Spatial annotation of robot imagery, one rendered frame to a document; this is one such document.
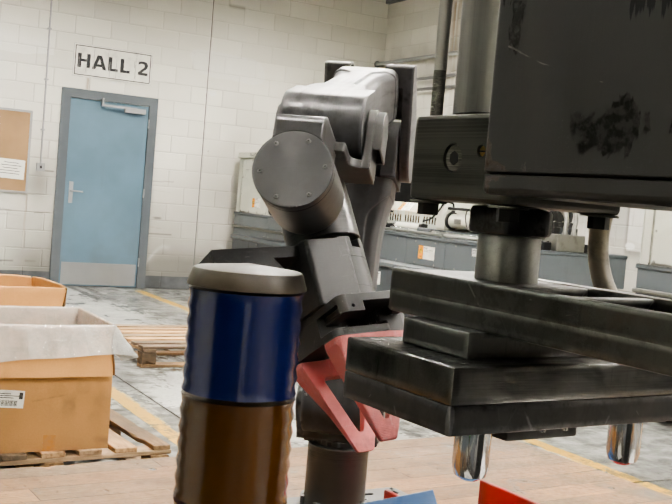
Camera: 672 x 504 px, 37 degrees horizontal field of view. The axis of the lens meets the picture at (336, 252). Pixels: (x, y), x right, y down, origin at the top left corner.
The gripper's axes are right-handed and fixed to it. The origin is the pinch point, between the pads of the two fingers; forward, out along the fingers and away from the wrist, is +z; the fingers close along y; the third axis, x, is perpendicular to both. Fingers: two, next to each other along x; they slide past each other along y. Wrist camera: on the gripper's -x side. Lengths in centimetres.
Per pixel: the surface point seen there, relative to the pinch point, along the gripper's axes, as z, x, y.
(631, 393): 3.5, 5.1, 19.8
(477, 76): -14.5, -3.3, 24.6
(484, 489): 3.8, 22.8, -18.4
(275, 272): 0.4, -24.8, 34.7
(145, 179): -492, 389, -922
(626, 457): 6.8, 5.7, 17.2
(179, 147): -526, 432, -905
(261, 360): 3.0, -25.5, 33.8
